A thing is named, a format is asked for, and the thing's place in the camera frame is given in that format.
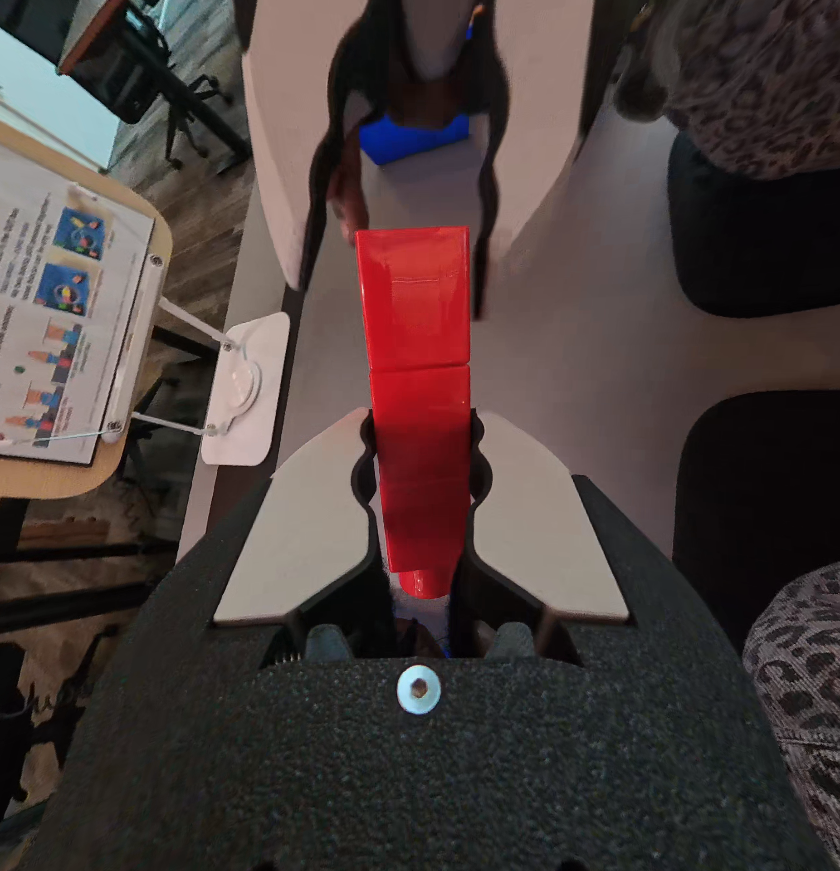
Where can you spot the grey office desk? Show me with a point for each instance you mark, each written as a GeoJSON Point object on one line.
{"type": "Point", "coordinates": [86, 34]}

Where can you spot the black cushion pad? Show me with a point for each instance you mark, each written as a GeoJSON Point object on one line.
{"type": "Point", "coordinates": [753, 238]}

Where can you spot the red mega block tower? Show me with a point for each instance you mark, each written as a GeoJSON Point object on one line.
{"type": "Point", "coordinates": [420, 408]}

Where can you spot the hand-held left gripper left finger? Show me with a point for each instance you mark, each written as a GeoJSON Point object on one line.
{"type": "Point", "coordinates": [297, 544]}

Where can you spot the white poster stand base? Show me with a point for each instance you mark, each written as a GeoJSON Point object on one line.
{"type": "Point", "coordinates": [250, 381]}

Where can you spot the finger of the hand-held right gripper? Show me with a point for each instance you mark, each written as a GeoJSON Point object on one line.
{"type": "Point", "coordinates": [284, 136]}
{"type": "Point", "coordinates": [542, 102]}

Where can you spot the blue plastic bin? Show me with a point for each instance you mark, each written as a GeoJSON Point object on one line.
{"type": "Point", "coordinates": [413, 139]}

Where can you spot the instruction poster board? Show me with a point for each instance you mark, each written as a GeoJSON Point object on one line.
{"type": "Point", "coordinates": [52, 306]}

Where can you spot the black office chair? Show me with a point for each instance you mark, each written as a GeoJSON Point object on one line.
{"type": "Point", "coordinates": [120, 75]}

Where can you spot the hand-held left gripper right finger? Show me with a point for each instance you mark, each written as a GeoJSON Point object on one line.
{"type": "Point", "coordinates": [546, 544]}

